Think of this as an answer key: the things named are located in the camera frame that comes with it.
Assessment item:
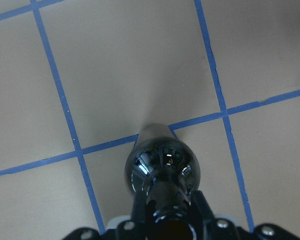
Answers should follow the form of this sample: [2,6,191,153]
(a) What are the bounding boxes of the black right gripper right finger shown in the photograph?
[190,190,215,222]

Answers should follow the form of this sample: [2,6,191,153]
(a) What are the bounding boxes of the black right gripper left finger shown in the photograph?
[130,191,147,223]

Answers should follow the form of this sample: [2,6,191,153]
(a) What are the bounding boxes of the dark glass wine bottle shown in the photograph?
[125,123,200,240]

